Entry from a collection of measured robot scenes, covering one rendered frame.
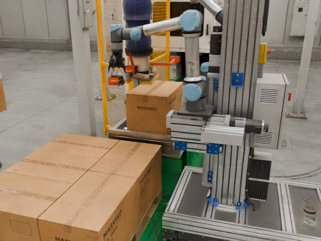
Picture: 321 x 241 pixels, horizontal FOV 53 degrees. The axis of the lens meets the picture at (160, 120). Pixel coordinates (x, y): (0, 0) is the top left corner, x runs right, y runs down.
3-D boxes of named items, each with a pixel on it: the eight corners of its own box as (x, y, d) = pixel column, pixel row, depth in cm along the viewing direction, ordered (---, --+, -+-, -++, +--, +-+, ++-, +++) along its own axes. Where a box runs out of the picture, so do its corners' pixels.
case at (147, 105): (147, 114, 358) (146, 79, 344) (182, 118, 347) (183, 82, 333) (126, 134, 304) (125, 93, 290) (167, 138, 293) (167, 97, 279)
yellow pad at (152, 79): (148, 75, 287) (148, 70, 285) (159, 75, 285) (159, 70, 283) (139, 84, 255) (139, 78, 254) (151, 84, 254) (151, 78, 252)
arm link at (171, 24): (204, 7, 201) (133, 24, 217) (201, 7, 191) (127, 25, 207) (207, 26, 204) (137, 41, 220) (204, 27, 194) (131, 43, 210)
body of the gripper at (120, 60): (125, 66, 215) (124, 48, 211) (121, 69, 207) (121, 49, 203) (114, 66, 216) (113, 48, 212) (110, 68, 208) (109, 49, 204)
